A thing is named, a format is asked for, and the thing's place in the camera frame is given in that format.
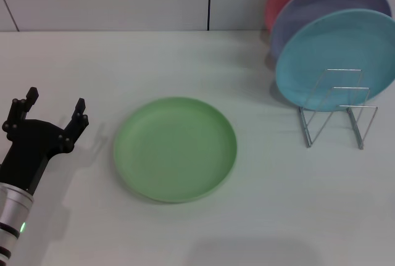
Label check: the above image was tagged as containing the silver wire plate rack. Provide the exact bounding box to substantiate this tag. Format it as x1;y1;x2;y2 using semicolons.
297;68;379;150

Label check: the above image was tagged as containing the purple plate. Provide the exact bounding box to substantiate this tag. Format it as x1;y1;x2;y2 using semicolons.
269;0;393;60

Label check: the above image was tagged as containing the teal plate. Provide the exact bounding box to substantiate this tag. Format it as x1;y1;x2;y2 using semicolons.
275;9;395;112

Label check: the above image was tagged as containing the green plate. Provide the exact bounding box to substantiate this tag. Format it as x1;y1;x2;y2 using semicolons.
112;96;238;204

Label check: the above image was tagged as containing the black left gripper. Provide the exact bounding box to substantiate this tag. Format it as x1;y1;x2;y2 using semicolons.
0;86;89;196

